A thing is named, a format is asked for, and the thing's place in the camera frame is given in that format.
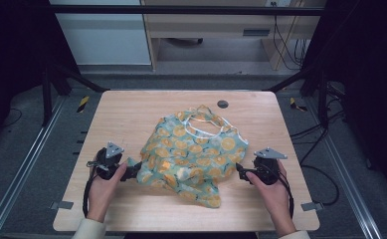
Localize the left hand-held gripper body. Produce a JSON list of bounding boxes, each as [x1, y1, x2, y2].
[[93, 141, 125, 181]]

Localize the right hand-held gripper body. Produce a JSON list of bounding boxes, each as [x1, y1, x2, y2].
[[253, 147, 289, 186]]

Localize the teal orange-print cloth bag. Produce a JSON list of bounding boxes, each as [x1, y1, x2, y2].
[[126, 105, 250, 209]]

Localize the person's right hand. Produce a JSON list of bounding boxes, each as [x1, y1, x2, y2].
[[245, 159, 297, 237]]

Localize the person's left hand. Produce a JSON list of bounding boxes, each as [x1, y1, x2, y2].
[[87, 161, 129, 223]]

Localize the yellow black striped tape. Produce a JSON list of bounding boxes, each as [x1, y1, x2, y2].
[[289, 97, 308, 113], [76, 96, 91, 115]]

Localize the black metal stand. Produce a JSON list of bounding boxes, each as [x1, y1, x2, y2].
[[41, 62, 109, 127], [264, 64, 330, 129]]

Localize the white cabinet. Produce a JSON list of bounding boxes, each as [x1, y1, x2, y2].
[[49, 0, 152, 66]]

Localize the right hand-held gripper black cable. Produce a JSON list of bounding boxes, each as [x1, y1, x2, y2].
[[276, 167, 295, 220]]

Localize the hand-held gripper black cable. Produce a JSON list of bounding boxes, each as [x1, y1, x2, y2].
[[276, 167, 295, 220], [82, 160, 106, 219]]

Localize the left hand-held gripper black cable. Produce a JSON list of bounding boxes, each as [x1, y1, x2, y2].
[[82, 160, 106, 219]]

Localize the black floor cables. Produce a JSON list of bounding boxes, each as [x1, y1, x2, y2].
[[290, 81, 346, 207]]

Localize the grey metal table bracket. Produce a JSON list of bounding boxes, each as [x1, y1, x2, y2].
[[300, 201, 324, 212], [49, 200, 75, 211]]

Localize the aluminium floor rail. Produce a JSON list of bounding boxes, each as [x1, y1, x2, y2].
[[0, 95, 68, 239], [303, 97, 383, 239]]

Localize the thin black floor cable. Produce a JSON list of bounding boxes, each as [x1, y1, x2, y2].
[[0, 107, 23, 129]]

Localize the black hanging desk cables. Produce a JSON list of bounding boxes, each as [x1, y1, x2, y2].
[[270, 1, 310, 72]]

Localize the black horizontal frame bar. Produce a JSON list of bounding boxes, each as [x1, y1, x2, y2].
[[47, 4, 326, 17]]

